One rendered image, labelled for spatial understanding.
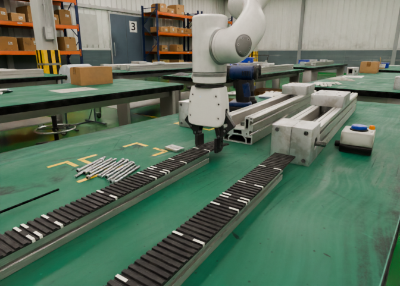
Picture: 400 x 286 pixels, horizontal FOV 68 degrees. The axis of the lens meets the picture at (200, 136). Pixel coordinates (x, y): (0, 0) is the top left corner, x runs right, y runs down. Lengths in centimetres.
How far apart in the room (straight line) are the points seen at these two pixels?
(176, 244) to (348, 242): 26
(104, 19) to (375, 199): 1282
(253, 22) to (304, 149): 32
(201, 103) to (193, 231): 39
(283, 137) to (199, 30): 33
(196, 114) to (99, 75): 212
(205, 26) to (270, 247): 48
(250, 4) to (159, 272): 57
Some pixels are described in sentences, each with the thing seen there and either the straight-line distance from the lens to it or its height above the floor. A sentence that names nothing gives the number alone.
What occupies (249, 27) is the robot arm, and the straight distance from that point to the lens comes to 68.
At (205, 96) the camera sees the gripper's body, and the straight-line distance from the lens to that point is 73.
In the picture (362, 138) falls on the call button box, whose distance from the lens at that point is 92.
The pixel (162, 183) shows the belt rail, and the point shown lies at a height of 79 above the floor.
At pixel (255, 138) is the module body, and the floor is 80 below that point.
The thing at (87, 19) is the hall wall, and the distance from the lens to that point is 1277.
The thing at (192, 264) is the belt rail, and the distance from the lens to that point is 41.
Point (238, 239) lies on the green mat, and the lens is 48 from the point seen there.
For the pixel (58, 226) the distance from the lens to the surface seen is 49.
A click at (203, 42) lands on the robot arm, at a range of 71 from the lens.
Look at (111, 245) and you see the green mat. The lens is 48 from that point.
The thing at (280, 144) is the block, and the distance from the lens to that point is 79.
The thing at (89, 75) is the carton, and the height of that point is 86.
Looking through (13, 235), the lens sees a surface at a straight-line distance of 49.
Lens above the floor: 105
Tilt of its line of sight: 16 degrees down
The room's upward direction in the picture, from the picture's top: straight up
